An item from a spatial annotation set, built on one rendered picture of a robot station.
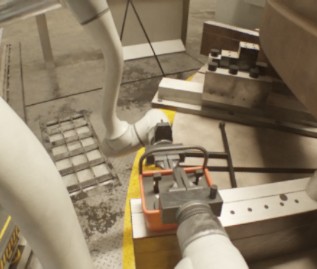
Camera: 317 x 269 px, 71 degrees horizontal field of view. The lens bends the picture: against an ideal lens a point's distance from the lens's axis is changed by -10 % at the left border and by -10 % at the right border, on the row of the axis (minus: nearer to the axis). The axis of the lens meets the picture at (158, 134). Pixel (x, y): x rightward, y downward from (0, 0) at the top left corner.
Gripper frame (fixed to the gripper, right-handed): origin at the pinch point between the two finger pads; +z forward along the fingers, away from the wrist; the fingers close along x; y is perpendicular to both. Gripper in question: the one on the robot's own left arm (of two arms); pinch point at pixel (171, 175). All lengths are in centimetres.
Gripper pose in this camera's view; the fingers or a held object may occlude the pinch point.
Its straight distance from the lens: 74.4
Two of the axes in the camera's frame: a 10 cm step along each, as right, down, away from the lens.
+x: -9.9, 0.6, -1.3
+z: 1.5, 5.3, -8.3
